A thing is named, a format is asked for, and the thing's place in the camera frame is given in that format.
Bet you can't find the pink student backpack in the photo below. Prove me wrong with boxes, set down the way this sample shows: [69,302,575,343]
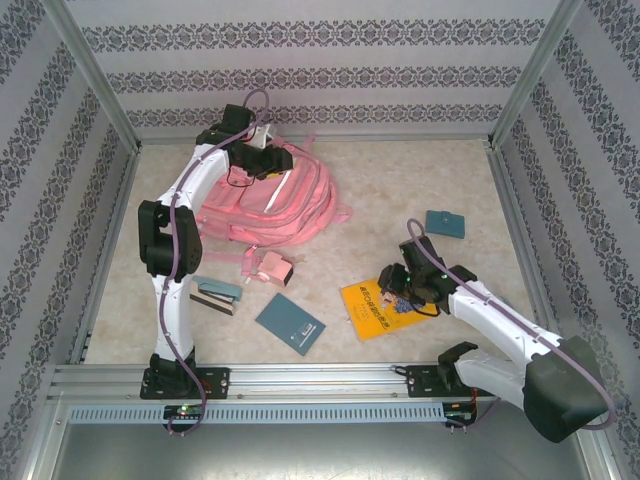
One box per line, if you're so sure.
[195,133,354,247]

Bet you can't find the teal card wallet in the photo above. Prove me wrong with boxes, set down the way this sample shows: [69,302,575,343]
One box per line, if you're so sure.
[424,209,467,239]

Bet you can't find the yellow book with cartoon cover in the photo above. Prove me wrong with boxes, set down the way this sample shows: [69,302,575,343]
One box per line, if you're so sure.
[340,282,432,342]

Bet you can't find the pink pencil sharpener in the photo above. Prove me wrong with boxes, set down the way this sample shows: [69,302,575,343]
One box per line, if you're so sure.
[242,249,295,289]

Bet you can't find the teal and black stapler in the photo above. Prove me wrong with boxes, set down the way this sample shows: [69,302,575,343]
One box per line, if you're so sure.
[189,276,244,316]

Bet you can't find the teal notebook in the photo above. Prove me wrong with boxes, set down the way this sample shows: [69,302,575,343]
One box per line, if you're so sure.
[254,293,327,357]

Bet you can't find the steel sheet panel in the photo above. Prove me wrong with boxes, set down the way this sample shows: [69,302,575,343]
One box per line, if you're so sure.
[49,399,619,480]

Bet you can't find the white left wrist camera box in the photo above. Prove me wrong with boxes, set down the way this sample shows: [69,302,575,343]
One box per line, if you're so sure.
[248,124,277,150]

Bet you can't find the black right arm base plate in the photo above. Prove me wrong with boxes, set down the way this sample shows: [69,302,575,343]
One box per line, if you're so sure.
[405,364,499,399]

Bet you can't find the aluminium table side rail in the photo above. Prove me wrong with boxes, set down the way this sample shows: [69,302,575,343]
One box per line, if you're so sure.
[487,144,569,360]
[69,149,142,365]

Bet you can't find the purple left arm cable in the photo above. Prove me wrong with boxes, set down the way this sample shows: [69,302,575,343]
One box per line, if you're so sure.
[154,89,274,439]

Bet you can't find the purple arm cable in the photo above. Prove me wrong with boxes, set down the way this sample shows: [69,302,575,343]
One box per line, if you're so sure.
[407,217,617,434]
[154,89,274,439]

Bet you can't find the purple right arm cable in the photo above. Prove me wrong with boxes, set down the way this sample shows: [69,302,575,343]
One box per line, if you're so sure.
[407,217,617,434]

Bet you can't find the aluminium mounting rail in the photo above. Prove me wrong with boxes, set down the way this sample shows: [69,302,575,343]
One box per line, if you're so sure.
[47,363,586,401]

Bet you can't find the slotted grey cable duct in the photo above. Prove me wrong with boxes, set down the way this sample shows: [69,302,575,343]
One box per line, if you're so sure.
[67,403,446,424]

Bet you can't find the aluminium frame post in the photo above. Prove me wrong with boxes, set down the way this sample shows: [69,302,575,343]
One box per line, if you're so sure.
[42,0,142,151]
[485,0,584,149]

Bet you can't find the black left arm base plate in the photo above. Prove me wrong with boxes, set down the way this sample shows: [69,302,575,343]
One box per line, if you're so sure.
[139,367,231,401]

